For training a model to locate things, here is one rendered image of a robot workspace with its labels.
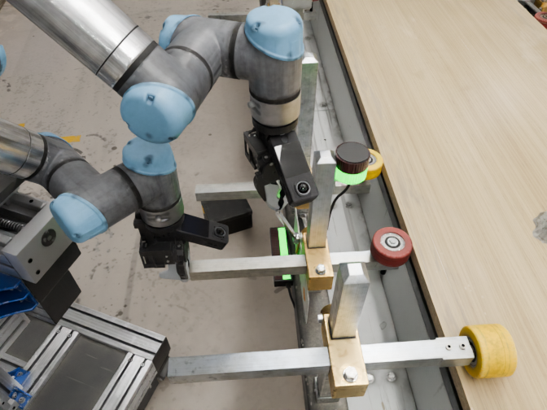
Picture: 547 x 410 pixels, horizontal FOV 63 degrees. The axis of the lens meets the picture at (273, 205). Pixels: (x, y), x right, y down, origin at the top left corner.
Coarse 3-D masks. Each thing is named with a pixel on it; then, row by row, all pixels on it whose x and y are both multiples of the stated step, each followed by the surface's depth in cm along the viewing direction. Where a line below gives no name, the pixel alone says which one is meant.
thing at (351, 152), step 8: (344, 144) 78; (352, 144) 78; (360, 144) 78; (344, 152) 76; (352, 152) 76; (360, 152) 76; (368, 152) 76; (344, 160) 75; (352, 160) 75; (360, 160) 75; (344, 192) 83; (336, 200) 85; (328, 224) 90
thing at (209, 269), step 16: (272, 256) 92; (288, 256) 92; (304, 256) 92; (336, 256) 92; (352, 256) 92; (368, 256) 92; (192, 272) 90; (208, 272) 90; (224, 272) 90; (240, 272) 91; (256, 272) 91; (272, 272) 92; (288, 272) 92; (304, 272) 93; (336, 272) 93
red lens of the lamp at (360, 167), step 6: (336, 150) 77; (336, 156) 76; (336, 162) 77; (342, 162) 75; (366, 162) 75; (342, 168) 76; (348, 168) 75; (354, 168) 75; (360, 168) 75; (366, 168) 77
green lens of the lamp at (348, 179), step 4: (336, 168) 77; (336, 172) 78; (340, 172) 77; (364, 172) 77; (336, 176) 78; (340, 176) 77; (344, 176) 77; (348, 176) 77; (352, 176) 76; (356, 176) 76; (360, 176) 77; (364, 176) 78; (340, 180) 78; (344, 180) 78; (348, 180) 77; (352, 180) 77; (356, 180) 77; (360, 180) 78; (348, 184) 78; (352, 184) 78
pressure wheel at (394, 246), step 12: (384, 228) 92; (396, 228) 92; (372, 240) 90; (384, 240) 90; (396, 240) 89; (408, 240) 90; (372, 252) 90; (384, 252) 87; (396, 252) 87; (408, 252) 88; (384, 264) 89; (396, 264) 88
